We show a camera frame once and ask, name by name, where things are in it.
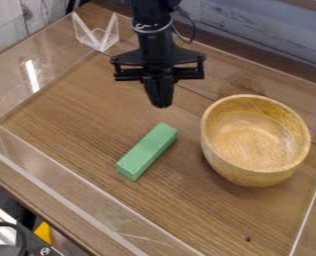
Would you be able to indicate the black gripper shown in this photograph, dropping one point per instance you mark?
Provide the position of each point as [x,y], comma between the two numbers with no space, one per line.
[159,58]

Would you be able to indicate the green rectangular block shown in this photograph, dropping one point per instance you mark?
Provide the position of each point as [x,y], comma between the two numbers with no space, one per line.
[147,151]

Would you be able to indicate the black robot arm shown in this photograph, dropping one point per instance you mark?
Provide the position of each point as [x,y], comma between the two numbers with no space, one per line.
[155,12]

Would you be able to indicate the brown wooden bowl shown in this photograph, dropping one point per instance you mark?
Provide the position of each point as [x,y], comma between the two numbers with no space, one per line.
[255,140]

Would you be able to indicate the yellow tag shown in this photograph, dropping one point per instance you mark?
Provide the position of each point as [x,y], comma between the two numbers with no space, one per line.
[44,232]

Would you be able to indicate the clear acrylic corner bracket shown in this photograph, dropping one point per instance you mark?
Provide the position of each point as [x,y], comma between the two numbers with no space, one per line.
[97,38]

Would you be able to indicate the clear acrylic tray wall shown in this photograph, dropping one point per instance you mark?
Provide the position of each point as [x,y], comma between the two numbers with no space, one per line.
[103,225]

